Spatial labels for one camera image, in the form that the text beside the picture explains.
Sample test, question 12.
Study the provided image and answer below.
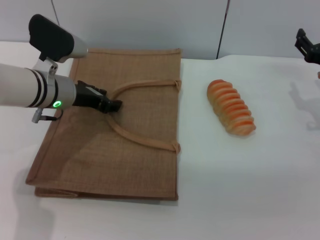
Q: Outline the orange ridged bread loaf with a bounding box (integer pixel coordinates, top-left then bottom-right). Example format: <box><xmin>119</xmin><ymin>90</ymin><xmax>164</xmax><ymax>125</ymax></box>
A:
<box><xmin>206</xmin><ymin>79</ymin><xmax>257</xmax><ymax>137</ymax></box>

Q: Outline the brown jute handbag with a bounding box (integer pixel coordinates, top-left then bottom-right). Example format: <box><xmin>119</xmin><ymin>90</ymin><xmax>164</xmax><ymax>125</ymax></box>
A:
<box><xmin>25</xmin><ymin>47</ymin><xmax>183</xmax><ymax>201</ymax></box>

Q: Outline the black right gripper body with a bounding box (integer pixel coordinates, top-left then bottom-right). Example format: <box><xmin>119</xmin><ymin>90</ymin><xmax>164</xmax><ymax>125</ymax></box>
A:
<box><xmin>303</xmin><ymin>42</ymin><xmax>320</xmax><ymax>66</ymax></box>

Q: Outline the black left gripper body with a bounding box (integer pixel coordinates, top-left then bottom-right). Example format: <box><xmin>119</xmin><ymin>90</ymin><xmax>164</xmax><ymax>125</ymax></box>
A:
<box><xmin>73</xmin><ymin>79</ymin><xmax>111</xmax><ymax>113</ymax></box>

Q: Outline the left wrist camera housing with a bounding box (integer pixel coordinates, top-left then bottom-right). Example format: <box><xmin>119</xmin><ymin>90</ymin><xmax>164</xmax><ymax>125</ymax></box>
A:
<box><xmin>28</xmin><ymin>14</ymin><xmax>89</xmax><ymax>76</ymax></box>

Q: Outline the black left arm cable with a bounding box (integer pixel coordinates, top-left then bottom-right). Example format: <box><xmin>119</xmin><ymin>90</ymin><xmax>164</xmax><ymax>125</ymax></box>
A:
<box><xmin>31</xmin><ymin>107</ymin><xmax>64</xmax><ymax>124</ymax></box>

